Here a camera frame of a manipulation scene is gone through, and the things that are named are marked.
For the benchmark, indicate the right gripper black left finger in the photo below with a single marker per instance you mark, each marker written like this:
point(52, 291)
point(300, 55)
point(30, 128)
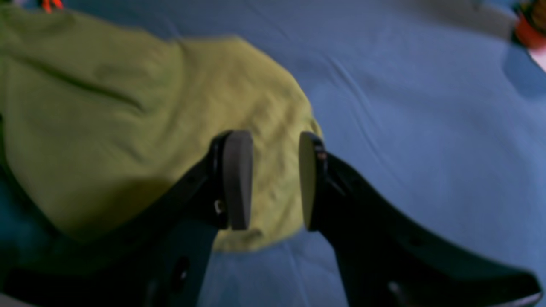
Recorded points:
point(159, 257)

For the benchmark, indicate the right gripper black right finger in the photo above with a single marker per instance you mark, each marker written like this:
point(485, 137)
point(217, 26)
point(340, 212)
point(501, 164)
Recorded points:
point(387, 260)

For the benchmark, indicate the olive green t-shirt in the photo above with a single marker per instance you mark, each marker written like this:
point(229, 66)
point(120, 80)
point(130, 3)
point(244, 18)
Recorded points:
point(98, 120)

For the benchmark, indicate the blue table cloth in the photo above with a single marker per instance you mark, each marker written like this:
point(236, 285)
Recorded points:
point(428, 99)

